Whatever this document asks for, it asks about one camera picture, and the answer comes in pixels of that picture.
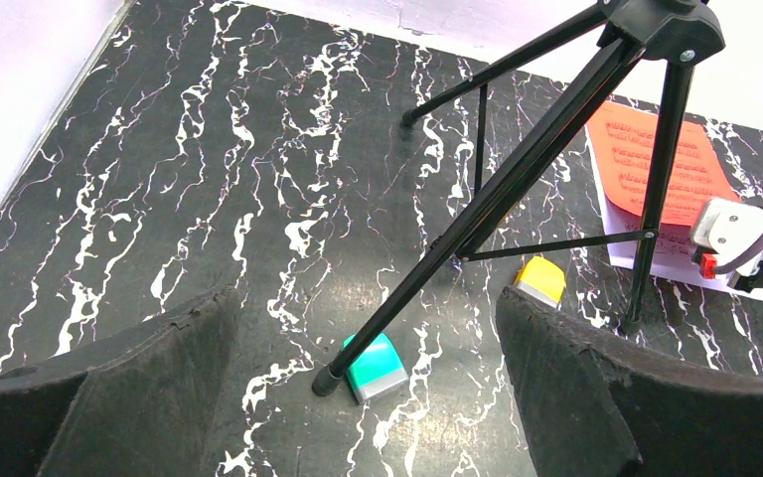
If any red sheet music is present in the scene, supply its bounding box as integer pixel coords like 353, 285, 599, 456
585, 99, 741, 229

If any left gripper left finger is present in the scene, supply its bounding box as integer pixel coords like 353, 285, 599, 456
0, 286, 240, 476

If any green small block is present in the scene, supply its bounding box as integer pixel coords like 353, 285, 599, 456
346, 333, 408, 404

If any orange small block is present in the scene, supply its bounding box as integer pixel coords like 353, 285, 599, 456
514, 256, 566, 308

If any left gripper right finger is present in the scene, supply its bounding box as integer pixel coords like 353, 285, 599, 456
495, 287, 763, 476

